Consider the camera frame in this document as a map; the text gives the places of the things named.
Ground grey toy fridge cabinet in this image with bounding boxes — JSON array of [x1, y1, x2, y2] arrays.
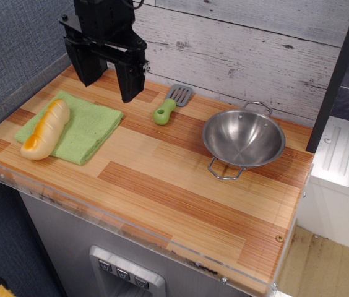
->
[[20, 192, 245, 296]]

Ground clear acrylic table guard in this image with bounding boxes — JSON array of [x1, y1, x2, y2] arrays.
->
[[0, 154, 279, 295]]

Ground stainless steel pot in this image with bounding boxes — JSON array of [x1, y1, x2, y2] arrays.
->
[[202, 101, 286, 180]]

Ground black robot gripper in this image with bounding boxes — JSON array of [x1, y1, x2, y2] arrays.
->
[[59, 1, 150, 103]]

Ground white toy sink unit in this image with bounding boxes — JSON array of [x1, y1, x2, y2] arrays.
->
[[296, 117, 349, 247]]

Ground silver dispenser button panel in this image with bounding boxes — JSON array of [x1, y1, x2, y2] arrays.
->
[[89, 245, 166, 296]]

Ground black right frame post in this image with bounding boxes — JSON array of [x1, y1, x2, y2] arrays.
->
[[306, 28, 349, 153]]

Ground green handled grey spatula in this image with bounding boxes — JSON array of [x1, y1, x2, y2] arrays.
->
[[152, 84, 193, 126]]

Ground green folded cloth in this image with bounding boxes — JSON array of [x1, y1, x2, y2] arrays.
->
[[14, 91, 123, 165]]

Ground toy bread loaf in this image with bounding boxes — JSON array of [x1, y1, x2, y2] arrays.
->
[[20, 99, 71, 160]]

